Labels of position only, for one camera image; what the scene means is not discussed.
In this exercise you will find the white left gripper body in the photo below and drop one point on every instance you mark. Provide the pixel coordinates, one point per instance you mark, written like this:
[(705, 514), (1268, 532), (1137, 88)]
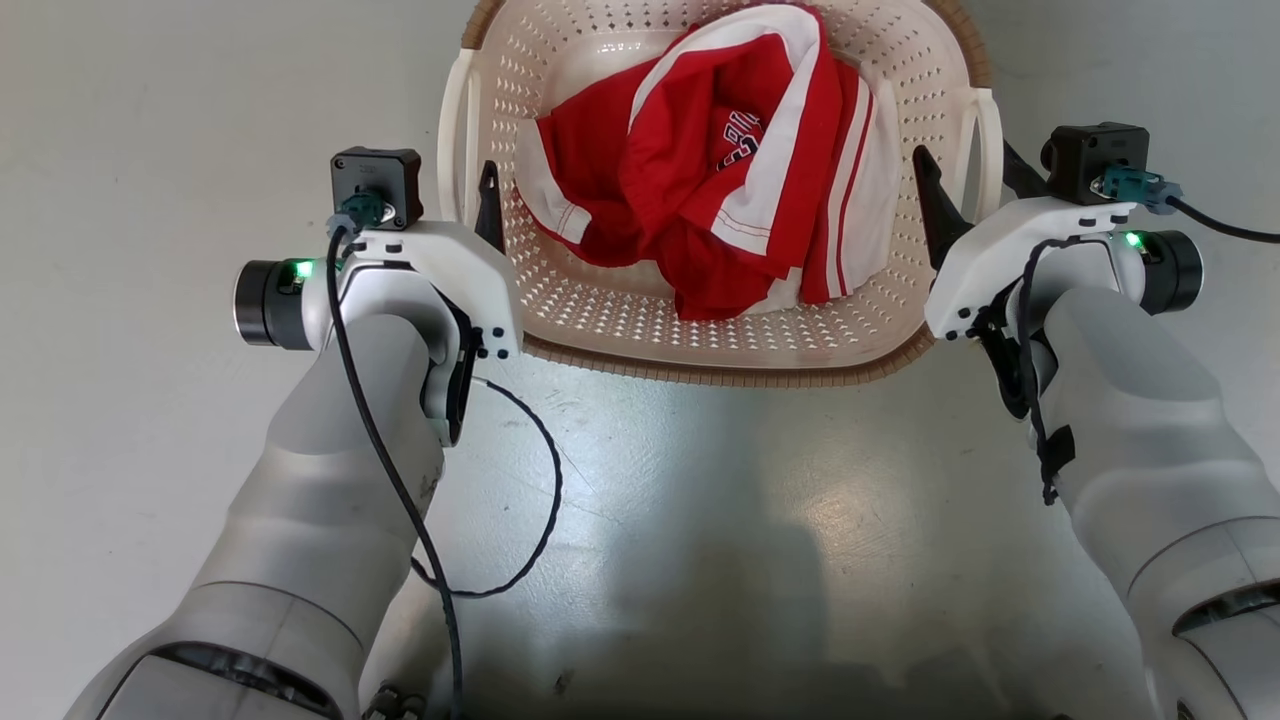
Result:
[(450, 260)]

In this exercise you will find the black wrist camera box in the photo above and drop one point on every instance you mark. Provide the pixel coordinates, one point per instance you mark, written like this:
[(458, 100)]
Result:
[(1095, 155), (380, 175)]

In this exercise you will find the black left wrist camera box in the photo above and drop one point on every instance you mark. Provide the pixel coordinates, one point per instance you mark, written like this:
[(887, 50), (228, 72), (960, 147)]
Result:
[(380, 175)]

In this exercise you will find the red and white shirt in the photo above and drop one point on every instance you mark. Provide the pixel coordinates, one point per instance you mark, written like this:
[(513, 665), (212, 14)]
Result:
[(680, 150)]

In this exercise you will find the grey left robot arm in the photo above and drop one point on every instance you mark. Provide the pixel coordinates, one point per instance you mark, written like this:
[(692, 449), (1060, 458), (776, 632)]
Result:
[(320, 500)]

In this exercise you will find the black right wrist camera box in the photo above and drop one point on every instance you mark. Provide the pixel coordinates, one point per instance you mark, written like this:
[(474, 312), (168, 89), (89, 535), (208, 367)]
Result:
[(1095, 155)]

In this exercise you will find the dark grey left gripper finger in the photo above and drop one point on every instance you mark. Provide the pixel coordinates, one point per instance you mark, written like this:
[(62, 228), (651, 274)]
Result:
[(490, 210)]

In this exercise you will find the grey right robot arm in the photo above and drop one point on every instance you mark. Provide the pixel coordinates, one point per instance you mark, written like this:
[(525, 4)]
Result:
[(1150, 450)]

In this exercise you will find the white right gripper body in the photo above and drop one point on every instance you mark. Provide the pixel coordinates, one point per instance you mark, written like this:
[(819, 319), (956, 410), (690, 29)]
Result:
[(985, 260)]

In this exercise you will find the cream perforated laundry basket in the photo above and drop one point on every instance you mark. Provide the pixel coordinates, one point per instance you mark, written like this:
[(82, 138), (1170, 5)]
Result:
[(620, 310)]

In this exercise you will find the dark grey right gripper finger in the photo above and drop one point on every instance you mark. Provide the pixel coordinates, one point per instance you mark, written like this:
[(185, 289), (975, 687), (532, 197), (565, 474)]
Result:
[(938, 215), (1022, 180)]

